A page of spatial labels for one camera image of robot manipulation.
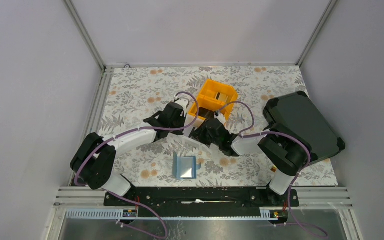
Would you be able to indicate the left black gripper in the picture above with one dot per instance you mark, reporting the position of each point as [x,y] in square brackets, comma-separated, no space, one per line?
[182,118]

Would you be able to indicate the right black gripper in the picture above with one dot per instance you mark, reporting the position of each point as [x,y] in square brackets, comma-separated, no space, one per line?
[199,133]

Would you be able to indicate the white card storage bin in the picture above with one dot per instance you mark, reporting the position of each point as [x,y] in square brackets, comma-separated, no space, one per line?
[186,138]

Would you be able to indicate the yellow card storage bin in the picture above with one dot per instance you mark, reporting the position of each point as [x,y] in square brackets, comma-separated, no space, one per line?
[213,96]

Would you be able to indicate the blue card holder wallet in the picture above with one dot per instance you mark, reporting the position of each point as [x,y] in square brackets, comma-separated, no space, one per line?
[185,167]

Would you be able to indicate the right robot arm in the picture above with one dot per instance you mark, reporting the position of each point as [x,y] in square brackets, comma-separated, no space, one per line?
[286,150]

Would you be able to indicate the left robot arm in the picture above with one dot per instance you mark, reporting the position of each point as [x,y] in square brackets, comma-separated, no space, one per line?
[94,160]

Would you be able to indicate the small yellow green block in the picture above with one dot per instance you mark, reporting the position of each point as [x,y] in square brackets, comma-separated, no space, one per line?
[273,169]

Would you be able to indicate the black hard case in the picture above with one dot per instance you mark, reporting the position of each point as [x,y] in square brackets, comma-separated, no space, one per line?
[298,113]

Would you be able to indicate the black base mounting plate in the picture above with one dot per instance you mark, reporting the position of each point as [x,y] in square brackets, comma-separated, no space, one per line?
[199,202]

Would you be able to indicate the slotted aluminium cable rail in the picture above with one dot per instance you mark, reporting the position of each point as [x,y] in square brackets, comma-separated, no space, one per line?
[101,214]

